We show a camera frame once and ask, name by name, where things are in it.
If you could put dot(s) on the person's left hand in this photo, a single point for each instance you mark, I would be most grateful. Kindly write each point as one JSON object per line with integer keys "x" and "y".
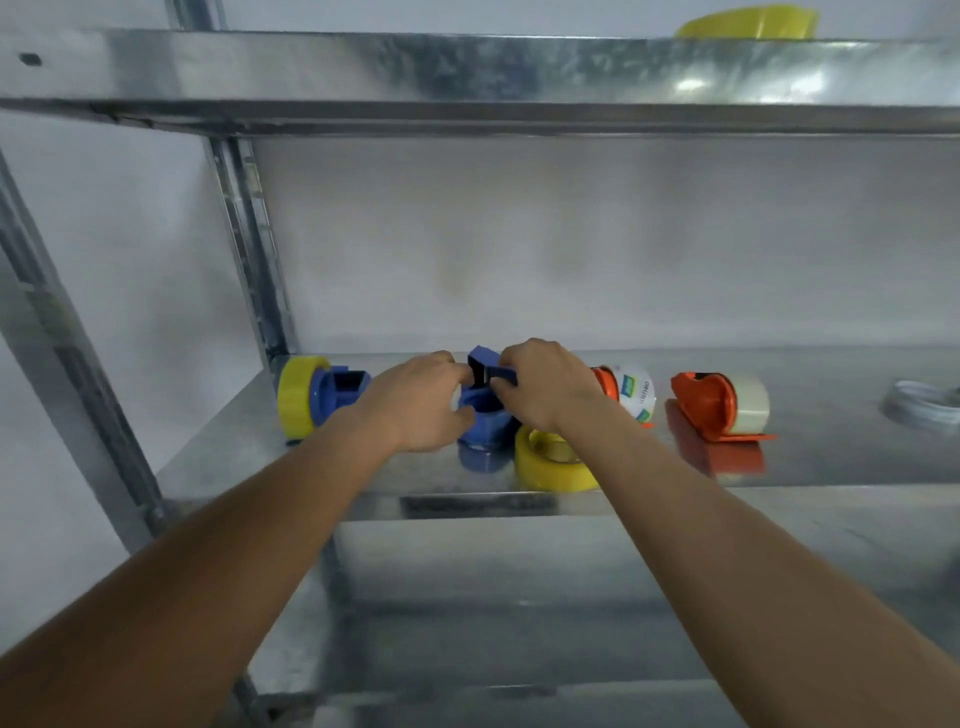
{"x": 409, "y": 405}

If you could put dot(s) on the person's right hand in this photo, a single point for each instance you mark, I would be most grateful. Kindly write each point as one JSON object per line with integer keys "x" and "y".
{"x": 551, "y": 382}

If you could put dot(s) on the orange tape dispenser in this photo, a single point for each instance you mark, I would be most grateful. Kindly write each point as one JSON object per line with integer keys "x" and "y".
{"x": 701, "y": 401}
{"x": 604, "y": 379}

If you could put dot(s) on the blue tape dispenser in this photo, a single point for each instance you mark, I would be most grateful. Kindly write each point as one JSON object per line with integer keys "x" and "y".
{"x": 337, "y": 390}
{"x": 484, "y": 420}

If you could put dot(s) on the yellow tape roll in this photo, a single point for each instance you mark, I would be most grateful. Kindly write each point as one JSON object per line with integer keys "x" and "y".
{"x": 551, "y": 472}
{"x": 294, "y": 397}
{"x": 750, "y": 22}

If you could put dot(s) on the person's left forearm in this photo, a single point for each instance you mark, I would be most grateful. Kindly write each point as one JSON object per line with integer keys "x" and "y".
{"x": 172, "y": 592}

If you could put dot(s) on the person's right forearm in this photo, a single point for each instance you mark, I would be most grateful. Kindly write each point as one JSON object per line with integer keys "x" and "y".
{"x": 750, "y": 592}

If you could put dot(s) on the galvanized metal shelving rack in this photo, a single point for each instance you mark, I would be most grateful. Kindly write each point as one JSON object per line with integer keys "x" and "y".
{"x": 450, "y": 67}

